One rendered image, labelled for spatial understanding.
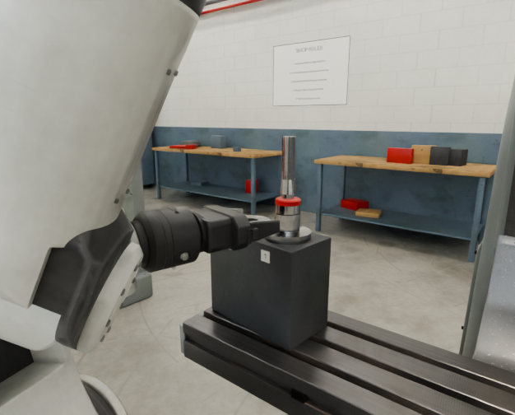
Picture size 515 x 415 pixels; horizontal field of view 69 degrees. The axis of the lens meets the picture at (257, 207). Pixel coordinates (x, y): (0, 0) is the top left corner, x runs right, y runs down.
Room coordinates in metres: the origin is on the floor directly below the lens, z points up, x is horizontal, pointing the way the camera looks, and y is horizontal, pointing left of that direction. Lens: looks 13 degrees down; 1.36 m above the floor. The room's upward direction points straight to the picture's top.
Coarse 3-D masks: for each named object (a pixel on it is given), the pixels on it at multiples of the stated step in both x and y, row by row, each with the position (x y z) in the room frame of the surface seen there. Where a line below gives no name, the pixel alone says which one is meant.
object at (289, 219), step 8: (280, 208) 0.66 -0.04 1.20; (288, 208) 0.65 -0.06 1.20; (296, 208) 0.66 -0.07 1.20; (280, 216) 0.66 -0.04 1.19; (288, 216) 0.65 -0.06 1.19; (296, 216) 0.66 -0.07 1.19; (288, 224) 0.65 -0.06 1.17; (296, 224) 0.66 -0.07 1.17; (280, 232) 0.66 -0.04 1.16; (288, 232) 0.65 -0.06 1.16; (296, 232) 0.66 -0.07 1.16
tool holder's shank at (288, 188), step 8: (288, 136) 0.69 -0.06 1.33; (288, 144) 0.66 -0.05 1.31; (288, 152) 0.66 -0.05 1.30; (288, 160) 0.66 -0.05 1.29; (288, 168) 0.66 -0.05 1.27; (288, 176) 0.66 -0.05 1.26; (288, 184) 0.66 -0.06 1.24; (280, 192) 0.67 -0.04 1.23; (288, 192) 0.66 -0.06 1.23; (296, 192) 0.67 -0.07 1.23
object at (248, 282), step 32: (224, 256) 0.71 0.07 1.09; (256, 256) 0.65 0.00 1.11; (288, 256) 0.60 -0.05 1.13; (320, 256) 0.65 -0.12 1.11; (224, 288) 0.71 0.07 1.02; (256, 288) 0.65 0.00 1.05; (288, 288) 0.60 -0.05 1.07; (320, 288) 0.65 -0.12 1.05; (256, 320) 0.65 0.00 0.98; (288, 320) 0.59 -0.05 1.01; (320, 320) 0.66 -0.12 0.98
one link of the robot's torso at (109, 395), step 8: (80, 376) 0.40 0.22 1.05; (88, 376) 0.40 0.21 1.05; (88, 384) 0.39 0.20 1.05; (96, 384) 0.39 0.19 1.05; (104, 384) 0.40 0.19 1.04; (104, 392) 0.38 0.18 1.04; (112, 392) 0.39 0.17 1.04; (112, 400) 0.38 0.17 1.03; (112, 408) 0.38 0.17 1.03; (120, 408) 0.38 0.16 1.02
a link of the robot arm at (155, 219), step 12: (144, 216) 0.50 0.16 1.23; (156, 216) 0.50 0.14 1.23; (144, 228) 0.49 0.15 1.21; (156, 228) 0.49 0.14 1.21; (168, 228) 0.49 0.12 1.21; (132, 240) 0.47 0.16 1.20; (144, 240) 0.48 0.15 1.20; (156, 240) 0.48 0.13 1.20; (168, 240) 0.49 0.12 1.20; (144, 252) 0.48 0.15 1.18; (156, 252) 0.48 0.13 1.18; (168, 252) 0.48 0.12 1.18; (144, 264) 0.49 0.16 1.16; (156, 264) 0.48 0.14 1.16; (168, 264) 0.49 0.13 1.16; (132, 288) 0.46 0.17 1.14
